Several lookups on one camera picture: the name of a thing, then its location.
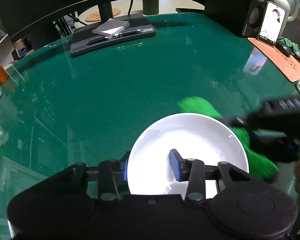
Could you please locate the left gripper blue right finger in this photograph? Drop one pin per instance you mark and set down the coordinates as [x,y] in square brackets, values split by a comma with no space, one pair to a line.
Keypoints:
[178,165]

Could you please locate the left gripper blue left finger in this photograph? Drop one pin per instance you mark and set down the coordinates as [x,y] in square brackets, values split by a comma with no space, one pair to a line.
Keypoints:
[123,166]

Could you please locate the green cleaning cloth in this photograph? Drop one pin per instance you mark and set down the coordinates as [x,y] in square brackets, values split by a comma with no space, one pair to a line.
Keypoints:
[259,166]

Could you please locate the tan cork mouse pad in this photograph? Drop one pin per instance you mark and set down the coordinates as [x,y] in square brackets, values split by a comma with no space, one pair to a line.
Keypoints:
[289,66]

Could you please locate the black computer mouse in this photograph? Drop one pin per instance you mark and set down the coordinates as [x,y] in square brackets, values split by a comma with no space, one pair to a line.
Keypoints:
[283,48]

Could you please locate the dark green cloth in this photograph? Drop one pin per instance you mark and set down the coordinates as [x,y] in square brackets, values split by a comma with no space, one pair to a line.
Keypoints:
[293,46]

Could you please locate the smartphone with white screen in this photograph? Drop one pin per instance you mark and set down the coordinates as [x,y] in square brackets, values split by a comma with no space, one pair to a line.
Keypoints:
[271,24]

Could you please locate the black speaker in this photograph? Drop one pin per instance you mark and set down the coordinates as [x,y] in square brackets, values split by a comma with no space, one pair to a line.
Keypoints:
[241,17]

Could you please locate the pale green kettle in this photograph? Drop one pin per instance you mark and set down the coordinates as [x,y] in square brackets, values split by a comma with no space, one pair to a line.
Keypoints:
[291,8]

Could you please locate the grey notepad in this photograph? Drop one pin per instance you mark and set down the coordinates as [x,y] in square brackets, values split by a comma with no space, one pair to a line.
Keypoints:
[111,27]

